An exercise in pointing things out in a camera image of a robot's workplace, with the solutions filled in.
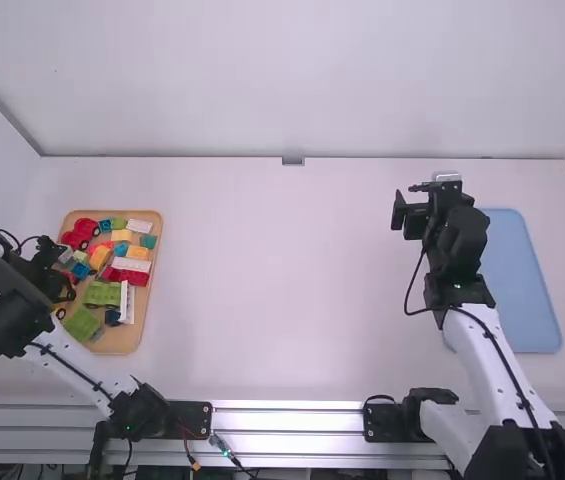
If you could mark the red toy brick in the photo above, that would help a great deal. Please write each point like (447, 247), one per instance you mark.
(71, 276)
(124, 277)

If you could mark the red toy car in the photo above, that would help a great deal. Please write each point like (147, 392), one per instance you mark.
(79, 232)

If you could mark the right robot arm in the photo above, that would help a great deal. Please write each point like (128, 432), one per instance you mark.
(472, 330)

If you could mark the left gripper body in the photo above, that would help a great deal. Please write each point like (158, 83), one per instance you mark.
(49, 272)

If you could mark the teal toy brick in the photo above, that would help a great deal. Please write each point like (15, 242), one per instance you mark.
(121, 249)
(149, 241)
(106, 224)

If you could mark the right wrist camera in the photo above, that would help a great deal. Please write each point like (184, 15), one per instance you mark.
(446, 177)

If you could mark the long white toy brick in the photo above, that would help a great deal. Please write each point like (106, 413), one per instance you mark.
(127, 300)

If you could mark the silver rails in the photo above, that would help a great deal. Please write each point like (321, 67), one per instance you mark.
(287, 425)

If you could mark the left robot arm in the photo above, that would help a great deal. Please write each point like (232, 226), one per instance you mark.
(77, 365)

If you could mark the tan tray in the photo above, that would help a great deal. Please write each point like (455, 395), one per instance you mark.
(142, 320)

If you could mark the blue toy brick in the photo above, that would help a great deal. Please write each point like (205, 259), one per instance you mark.
(113, 317)
(81, 270)

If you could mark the blue mat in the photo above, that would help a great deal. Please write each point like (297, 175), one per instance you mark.
(527, 280)

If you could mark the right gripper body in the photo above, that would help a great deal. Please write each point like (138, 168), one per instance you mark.
(414, 220)

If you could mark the yellow toy brick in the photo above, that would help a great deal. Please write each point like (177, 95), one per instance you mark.
(122, 236)
(100, 257)
(139, 252)

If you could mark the green toy brick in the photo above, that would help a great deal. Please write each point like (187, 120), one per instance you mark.
(119, 223)
(83, 325)
(80, 256)

